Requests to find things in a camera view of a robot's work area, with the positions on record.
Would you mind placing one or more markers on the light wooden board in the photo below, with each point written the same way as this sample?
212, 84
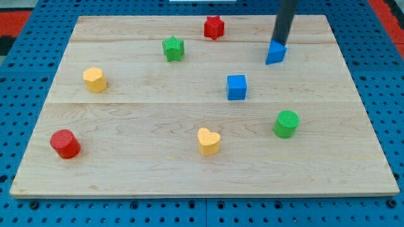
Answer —
139, 136

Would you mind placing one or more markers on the blue cube block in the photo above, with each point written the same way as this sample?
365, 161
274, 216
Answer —
236, 87

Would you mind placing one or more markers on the yellow heart block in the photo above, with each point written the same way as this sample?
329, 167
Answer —
208, 142

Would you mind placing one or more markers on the green star block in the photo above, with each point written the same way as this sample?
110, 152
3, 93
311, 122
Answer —
173, 48

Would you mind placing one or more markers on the blue triangular prism block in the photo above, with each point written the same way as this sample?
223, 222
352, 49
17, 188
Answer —
276, 52

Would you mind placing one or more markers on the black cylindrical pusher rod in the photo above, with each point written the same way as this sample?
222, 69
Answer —
284, 21

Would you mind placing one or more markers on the green cylinder block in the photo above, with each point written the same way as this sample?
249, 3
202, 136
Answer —
286, 123

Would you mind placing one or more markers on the red star block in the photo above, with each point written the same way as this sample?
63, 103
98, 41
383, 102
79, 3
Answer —
214, 27

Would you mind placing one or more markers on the yellow hexagon block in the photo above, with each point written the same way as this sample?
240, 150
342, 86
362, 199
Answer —
95, 80

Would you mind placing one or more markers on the red cylinder block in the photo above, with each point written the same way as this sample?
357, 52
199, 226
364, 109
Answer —
65, 144

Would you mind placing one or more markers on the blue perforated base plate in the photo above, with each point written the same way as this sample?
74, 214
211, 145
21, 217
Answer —
30, 66

